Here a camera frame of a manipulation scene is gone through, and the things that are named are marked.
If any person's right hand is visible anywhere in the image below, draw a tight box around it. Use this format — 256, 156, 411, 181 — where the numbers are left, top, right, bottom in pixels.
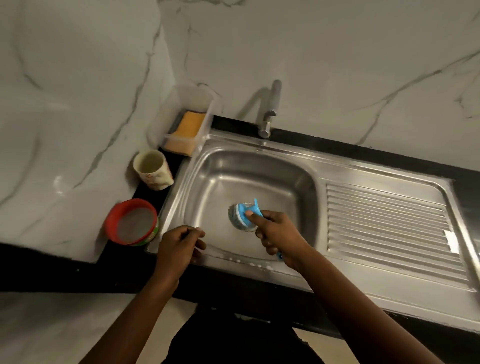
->
244, 209, 313, 272

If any person's left hand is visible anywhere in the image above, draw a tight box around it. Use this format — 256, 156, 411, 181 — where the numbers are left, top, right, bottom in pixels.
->
152, 224, 208, 285

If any blue brush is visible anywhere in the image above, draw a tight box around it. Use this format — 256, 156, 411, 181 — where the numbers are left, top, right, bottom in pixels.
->
227, 198, 283, 262

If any stainless steel sink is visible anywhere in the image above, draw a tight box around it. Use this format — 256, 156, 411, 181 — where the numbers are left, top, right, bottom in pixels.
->
146, 129, 480, 335

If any orange sponge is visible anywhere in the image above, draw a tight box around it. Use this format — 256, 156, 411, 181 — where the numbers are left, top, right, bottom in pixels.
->
163, 111, 208, 156

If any person's left forearm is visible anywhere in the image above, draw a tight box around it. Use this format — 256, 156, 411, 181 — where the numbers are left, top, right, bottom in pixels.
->
78, 275, 181, 364

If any person's right forearm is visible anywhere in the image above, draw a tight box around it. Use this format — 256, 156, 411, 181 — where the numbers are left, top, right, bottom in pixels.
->
294, 247, 445, 364

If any person's black clothing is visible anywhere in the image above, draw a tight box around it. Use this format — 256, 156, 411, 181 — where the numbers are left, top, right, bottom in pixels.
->
161, 305, 325, 364

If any cream floral mug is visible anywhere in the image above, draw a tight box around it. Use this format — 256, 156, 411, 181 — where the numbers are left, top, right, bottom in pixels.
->
132, 149, 175, 191

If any red round soap tub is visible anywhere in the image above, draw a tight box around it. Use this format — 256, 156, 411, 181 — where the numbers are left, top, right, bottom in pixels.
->
103, 198, 160, 247

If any chrome faucet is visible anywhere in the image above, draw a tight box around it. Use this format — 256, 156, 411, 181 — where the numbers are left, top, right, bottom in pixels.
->
257, 79, 283, 139

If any clear plastic container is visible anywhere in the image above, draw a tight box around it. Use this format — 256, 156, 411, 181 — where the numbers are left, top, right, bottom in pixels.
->
148, 85, 217, 158

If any grey metal appliance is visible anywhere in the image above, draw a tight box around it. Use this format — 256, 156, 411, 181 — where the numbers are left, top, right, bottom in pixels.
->
0, 292, 136, 364

